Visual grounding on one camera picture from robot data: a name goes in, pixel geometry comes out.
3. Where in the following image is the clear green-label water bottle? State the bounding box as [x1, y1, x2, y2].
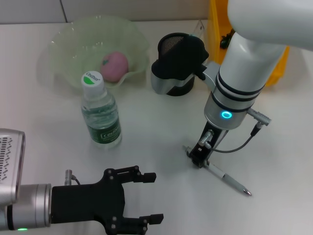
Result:
[80, 70, 123, 149]

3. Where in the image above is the transparent plastic ruler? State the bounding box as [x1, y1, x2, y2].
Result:
[192, 20, 205, 39]

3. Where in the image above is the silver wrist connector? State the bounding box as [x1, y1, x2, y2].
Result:
[64, 169, 73, 187]
[247, 108, 272, 125]

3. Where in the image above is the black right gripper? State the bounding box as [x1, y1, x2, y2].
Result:
[187, 121, 229, 169]

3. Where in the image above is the pink peach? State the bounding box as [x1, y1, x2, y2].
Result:
[99, 50, 129, 83]

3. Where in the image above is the yellow plastic bin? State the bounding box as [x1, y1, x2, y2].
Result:
[209, 0, 291, 88]

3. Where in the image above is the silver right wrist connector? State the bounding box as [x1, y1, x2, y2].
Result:
[247, 108, 272, 125]

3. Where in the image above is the white grey ballpoint pen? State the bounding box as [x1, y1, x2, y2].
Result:
[182, 145, 253, 197]

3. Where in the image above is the grey right wrist cable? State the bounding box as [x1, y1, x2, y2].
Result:
[210, 121, 264, 153]

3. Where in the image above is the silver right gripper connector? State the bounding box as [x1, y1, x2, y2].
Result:
[199, 131, 214, 147]

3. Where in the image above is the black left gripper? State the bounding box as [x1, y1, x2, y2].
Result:
[50, 165, 164, 235]

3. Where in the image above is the silver perforated left wrist camera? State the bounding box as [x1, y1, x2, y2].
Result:
[0, 128, 26, 205]

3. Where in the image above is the green plastic wrapper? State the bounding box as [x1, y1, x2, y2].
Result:
[220, 28, 236, 49]

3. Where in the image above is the black mesh pen holder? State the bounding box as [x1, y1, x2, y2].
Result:
[157, 32, 196, 97]

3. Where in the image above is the green glass fruit plate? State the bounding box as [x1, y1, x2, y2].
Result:
[36, 15, 151, 95]

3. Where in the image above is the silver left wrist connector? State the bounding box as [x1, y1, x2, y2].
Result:
[64, 169, 73, 187]

